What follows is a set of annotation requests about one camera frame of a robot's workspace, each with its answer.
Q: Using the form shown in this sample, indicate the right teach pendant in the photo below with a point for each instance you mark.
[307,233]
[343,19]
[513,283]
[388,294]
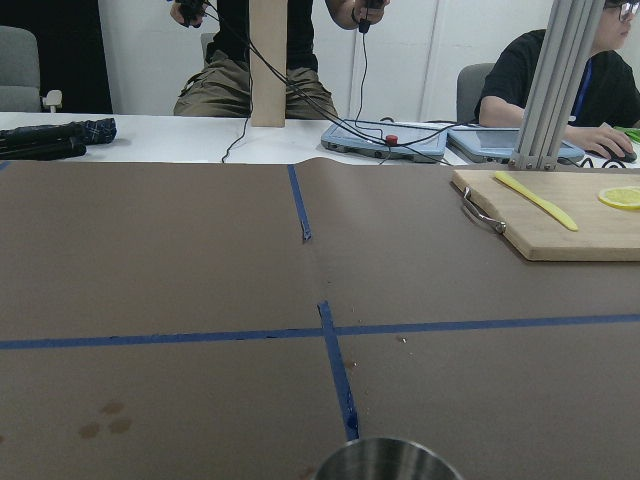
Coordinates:
[483,144]

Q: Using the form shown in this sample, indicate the steel jigger cup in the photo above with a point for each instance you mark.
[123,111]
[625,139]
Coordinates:
[385,458]

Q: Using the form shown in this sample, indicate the grey office chair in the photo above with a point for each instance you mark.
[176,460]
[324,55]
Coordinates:
[20,72]

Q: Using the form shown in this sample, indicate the wooden post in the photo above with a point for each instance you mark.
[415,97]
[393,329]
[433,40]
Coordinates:
[268,35]

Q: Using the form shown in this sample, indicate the aluminium frame post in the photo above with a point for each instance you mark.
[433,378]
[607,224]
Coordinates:
[568,39]

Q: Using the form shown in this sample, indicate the brown table mat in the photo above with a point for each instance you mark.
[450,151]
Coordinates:
[200,321]

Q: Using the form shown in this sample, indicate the lemon slice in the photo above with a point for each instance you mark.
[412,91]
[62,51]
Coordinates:
[624,198]

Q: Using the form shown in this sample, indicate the teach pendant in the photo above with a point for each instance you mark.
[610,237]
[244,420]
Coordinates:
[386,140]
[483,144]

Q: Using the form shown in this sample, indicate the left teach pendant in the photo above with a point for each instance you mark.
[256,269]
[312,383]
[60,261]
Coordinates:
[386,140]

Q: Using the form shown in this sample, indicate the yellow plastic knife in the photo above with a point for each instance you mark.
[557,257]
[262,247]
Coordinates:
[549,207]

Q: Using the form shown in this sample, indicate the folded dark umbrella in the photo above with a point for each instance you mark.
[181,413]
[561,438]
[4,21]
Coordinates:
[55,142]

